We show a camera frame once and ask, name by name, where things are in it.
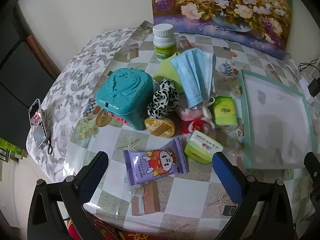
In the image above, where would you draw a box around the pink white fluffy towel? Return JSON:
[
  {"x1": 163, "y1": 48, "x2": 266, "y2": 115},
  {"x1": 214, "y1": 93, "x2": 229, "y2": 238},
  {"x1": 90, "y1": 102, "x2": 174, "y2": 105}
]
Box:
[{"x1": 175, "y1": 102, "x2": 213, "y2": 130}]

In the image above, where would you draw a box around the teal plastic box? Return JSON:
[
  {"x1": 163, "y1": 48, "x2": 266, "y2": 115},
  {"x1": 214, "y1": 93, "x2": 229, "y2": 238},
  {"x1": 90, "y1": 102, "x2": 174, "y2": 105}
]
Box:
[{"x1": 95, "y1": 67, "x2": 153, "y2": 131}]

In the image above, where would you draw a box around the blue face mask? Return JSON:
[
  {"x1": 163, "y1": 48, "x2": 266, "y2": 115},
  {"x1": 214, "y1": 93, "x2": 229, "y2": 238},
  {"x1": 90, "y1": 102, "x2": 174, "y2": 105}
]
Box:
[{"x1": 170, "y1": 49, "x2": 217, "y2": 109}]

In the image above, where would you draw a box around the purple cartoon wipes packet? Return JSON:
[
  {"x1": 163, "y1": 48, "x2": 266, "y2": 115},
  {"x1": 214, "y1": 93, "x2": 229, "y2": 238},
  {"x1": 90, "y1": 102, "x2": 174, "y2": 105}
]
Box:
[{"x1": 122, "y1": 137, "x2": 189, "y2": 186}]

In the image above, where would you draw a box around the red white knitted item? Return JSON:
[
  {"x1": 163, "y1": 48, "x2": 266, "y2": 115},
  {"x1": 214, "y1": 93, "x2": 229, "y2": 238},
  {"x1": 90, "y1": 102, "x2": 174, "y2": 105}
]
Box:
[{"x1": 180, "y1": 119, "x2": 213, "y2": 138}]

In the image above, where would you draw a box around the brown wooden frame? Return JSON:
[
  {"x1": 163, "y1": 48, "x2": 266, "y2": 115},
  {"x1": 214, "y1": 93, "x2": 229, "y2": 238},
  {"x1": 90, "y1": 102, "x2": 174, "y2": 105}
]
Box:
[{"x1": 26, "y1": 35, "x2": 59, "y2": 80}]

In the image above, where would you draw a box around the red patterned cloth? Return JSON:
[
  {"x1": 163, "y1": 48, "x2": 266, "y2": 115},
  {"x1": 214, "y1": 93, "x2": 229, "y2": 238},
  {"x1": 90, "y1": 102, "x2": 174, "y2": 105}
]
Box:
[{"x1": 66, "y1": 215, "x2": 220, "y2": 240}]

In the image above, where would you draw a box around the green tissue box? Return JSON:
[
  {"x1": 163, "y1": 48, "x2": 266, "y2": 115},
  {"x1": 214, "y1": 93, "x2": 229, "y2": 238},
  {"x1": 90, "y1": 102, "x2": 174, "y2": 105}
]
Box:
[{"x1": 212, "y1": 96, "x2": 238, "y2": 127}]

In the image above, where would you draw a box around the smartphone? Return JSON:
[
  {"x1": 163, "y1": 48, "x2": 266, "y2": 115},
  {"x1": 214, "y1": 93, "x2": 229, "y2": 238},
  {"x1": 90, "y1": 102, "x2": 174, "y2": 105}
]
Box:
[{"x1": 28, "y1": 99, "x2": 48, "y2": 148}]

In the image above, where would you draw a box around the white tray with teal rim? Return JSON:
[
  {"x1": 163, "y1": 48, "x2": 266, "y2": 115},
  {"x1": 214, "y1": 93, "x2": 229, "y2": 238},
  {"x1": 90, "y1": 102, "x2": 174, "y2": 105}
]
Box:
[{"x1": 237, "y1": 69, "x2": 314, "y2": 170}]

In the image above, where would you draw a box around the black ring strap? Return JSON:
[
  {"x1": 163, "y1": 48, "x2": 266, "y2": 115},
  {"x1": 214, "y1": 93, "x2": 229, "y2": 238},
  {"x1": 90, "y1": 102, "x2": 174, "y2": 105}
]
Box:
[{"x1": 46, "y1": 130, "x2": 53, "y2": 155}]

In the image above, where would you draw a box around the white pill bottle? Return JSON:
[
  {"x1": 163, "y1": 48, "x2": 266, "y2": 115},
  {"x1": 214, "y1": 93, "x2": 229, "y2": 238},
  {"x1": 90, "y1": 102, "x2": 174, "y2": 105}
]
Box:
[{"x1": 152, "y1": 24, "x2": 177, "y2": 62}]

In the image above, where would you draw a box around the dark cabinet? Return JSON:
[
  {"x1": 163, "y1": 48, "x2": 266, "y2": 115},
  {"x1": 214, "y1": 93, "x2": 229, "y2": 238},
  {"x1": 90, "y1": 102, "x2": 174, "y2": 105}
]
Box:
[{"x1": 0, "y1": 5, "x2": 55, "y2": 153}]

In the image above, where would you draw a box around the grey floral cloth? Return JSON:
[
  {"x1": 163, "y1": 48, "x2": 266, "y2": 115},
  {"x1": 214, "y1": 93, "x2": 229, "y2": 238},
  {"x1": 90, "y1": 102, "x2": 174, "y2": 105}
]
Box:
[{"x1": 26, "y1": 27, "x2": 140, "y2": 183}]

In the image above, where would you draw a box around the lime green cloth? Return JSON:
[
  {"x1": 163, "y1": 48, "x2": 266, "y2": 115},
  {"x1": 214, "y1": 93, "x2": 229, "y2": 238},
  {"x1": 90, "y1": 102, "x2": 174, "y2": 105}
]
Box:
[{"x1": 153, "y1": 52, "x2": 185, "y2": 94}]

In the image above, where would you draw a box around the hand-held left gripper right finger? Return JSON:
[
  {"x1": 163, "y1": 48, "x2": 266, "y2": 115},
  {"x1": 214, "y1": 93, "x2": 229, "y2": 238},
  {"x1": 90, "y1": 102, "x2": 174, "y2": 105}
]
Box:
[{"x1": 212, "y1": 151, "x2": 297, "y2": 240}]

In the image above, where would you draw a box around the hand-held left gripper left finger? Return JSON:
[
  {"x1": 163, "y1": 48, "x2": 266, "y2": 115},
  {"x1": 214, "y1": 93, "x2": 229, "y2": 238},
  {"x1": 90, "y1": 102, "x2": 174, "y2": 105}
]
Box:
[{"x1": 27, "y1": 151, "x2": 109, "y2": 240}]

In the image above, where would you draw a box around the flower painting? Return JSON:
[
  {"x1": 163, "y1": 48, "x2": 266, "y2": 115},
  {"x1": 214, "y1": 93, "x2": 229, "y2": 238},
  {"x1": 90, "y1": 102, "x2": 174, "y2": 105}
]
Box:
[{"x1": 149, "y1": 0, "x2": 293, "y2": 60}]

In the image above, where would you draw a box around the black charger with cable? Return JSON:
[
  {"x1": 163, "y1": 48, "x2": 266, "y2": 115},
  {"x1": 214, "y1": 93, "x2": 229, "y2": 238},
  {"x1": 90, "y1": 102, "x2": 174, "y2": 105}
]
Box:
[{"x1": 298, "y1": 59, "x2": 320, "y2": 73}]

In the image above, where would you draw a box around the green white tissue pack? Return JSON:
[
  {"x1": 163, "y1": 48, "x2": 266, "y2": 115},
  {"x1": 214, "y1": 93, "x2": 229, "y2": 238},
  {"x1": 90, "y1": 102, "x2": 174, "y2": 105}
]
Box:
[{"x1": 184, "y1": 130, "x2": 223, "y2": 165}]

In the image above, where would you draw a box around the leopard print scrunchie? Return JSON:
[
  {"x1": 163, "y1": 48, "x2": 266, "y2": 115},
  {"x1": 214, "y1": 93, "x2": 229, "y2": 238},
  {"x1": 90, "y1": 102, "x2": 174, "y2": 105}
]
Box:
[{"x1": 146, "y1": 79, "x2": 180, "y2": 119}]

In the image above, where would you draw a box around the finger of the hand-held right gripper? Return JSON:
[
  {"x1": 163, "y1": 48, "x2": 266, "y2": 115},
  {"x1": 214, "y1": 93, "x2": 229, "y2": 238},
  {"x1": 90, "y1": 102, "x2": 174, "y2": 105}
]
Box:
[{"x1": 304, "y1": 151, "x2": 320, "y2": 178}]

